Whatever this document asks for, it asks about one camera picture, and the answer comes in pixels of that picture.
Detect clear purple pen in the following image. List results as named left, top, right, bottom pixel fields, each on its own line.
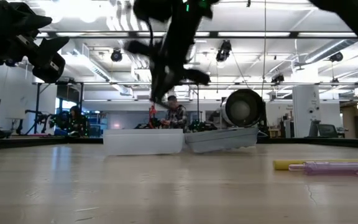
left=288, top=161, right=358, bottom=177

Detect black office chair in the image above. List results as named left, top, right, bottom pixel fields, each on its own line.
left=317, top=123, right=339, bottom=138

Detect translucent white supply box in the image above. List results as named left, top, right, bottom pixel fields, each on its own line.
left=103, top=128, right=185, bottom=156

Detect yellow highlighter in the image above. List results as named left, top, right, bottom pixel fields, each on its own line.
left=272, top=158, right=358, bottom=171

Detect black ceiling spotlight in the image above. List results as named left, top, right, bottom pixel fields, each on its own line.
left=271, top=73, right=285, bottom=85
left=215, top=39, right=232, bottom=62
left=328, top=51, right=344, bottom=63
left=110, top=49, right=124, bottom=63

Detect black metal rack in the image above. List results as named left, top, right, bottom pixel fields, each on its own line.
left=32, top=81, right=85, bottom=135

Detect black table frame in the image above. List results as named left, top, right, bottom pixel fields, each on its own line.
left=0, top=136, right=358, bottom=151

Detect red background object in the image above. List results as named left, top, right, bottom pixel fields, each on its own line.
left=148, top=104, right=158, bottom=129

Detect person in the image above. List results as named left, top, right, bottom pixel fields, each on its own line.
left=159, top=95, right=188, bottom=130
left=68, top=105, right=90, bottom=138

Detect black metal frame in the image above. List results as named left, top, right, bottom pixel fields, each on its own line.
left=166, top=82, right=200, bottom=125

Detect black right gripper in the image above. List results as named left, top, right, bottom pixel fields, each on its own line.
left=126, top=15, right=211, bottom=103

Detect translucent grey box lid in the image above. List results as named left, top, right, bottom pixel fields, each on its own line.
left=184, top=126, right=260, bottom=154

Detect white column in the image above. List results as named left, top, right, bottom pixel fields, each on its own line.
left=292, top=85, right=321, bottom=138

